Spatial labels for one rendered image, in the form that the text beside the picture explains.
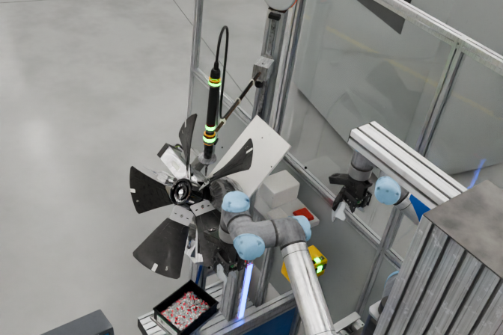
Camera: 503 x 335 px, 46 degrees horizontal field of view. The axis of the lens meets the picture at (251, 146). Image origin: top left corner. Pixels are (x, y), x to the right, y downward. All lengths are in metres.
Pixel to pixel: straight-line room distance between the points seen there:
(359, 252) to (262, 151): 0.69
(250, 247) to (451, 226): 0.52
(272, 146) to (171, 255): 0.64
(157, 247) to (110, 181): 1.88
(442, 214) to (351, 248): 1.57
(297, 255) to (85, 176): 3.00
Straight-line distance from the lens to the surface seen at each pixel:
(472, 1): 3.97
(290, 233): 1.64
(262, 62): 2.73
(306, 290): 1.59
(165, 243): 2.56
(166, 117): 5.03
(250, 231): 1.60
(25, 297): 3.75
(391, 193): 1.79
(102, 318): 2.06
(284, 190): 2.96
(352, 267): 3.00
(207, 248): 2.38
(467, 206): 1.46
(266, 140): 2.66
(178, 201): 2.50
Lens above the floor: 2.91
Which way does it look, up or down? 37 degrees down
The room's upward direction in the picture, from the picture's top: 9 degrees clockwise
